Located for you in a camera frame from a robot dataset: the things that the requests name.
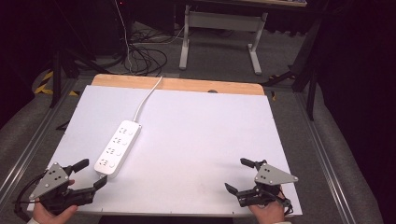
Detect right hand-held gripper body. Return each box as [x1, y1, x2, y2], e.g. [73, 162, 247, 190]
[235, 160, 299, 217]

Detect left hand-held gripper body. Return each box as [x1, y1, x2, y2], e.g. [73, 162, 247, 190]
[28, 161, 96, 217]

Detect person's right hand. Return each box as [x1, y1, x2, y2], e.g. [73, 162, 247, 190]
[247, 199, 286, 224]

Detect person's left hand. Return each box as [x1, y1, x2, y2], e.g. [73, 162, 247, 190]
[32, 179, 78, 224]

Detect white power strip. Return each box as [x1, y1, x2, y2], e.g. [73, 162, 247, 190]
[93, 119, 143, 180]

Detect white table cover board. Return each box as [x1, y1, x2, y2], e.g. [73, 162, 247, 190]
[27, 84, 304, 218]

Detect yellow black hazard tape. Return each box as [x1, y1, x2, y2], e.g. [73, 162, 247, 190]
[33, 70, 80, 97]

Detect black stand with legs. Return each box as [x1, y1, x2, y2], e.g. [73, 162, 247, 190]
[261, 15, 325, 121]
[49, 46, 110, 109]

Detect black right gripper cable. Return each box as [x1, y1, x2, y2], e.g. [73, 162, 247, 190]
[274, 189, 295, 217]

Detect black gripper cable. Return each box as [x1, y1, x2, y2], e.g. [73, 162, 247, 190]
[13, 170, 49, 222]
[274, 189, 295, 217]

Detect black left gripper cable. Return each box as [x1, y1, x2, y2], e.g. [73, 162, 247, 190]
[13, 170, 49, 222]

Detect aluminium floor rail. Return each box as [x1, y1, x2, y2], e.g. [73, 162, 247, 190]
[0, 77, 78, 203]
[293, 91, 360, 224]

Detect white power strip cable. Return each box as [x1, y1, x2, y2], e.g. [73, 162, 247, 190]
[133, 76, 163, 123]

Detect black floor cable tangle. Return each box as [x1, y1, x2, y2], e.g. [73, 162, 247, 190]
[123, 29, 185, 77]

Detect thin white hanging cable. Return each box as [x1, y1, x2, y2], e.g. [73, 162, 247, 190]
[113, 0, 135, 76]

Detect white metal desk frame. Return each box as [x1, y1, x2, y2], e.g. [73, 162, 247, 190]
[178, 4, 269, 77]

